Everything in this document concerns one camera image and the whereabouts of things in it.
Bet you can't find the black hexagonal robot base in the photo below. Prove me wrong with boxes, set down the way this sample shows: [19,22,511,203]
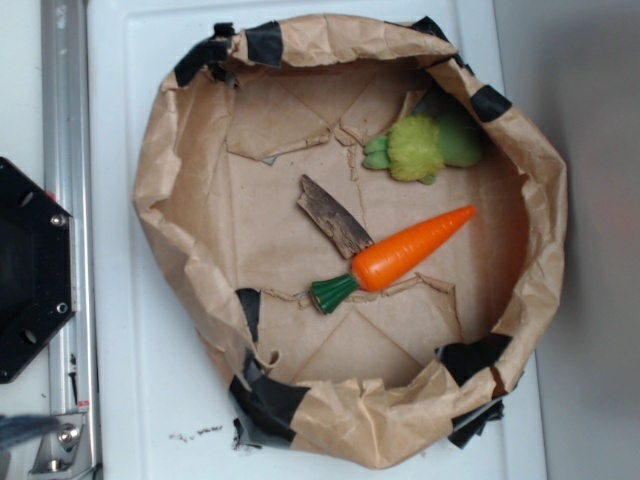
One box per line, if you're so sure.
[1,158,75,384]

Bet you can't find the orange plastic toy carrot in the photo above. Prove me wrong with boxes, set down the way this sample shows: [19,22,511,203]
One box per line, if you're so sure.
[310,205,477,314]

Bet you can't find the dark wooden bark piece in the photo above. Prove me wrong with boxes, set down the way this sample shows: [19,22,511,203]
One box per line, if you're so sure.
[297,174,374,259]

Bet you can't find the green plush toy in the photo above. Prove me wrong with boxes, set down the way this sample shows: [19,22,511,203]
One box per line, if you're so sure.
[363,111,483,185]

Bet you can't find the brown paper bag bin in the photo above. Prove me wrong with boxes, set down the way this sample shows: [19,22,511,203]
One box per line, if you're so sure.
[133,14,567,469]

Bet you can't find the white plastic tray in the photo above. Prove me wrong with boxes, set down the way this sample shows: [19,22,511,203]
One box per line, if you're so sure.
[87,1,547,479]

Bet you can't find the aluminium extrusion rail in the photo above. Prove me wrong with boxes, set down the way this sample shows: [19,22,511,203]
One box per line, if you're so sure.
[41,1,103,479]

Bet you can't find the grey metal corner bracket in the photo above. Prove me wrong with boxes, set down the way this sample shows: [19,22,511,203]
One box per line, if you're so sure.
[28,413,92,479]

